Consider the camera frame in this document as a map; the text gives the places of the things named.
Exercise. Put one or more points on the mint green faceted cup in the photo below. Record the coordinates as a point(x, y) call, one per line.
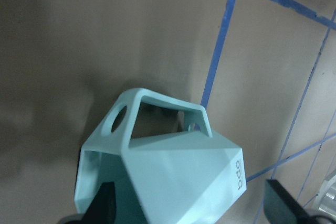
point(193, 176)

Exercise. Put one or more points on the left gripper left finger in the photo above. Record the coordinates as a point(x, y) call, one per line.
point(103, 207)

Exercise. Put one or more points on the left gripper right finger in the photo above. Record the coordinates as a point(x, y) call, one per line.
point(280, 206)

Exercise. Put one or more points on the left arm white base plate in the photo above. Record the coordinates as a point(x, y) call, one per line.
point(326, 202)

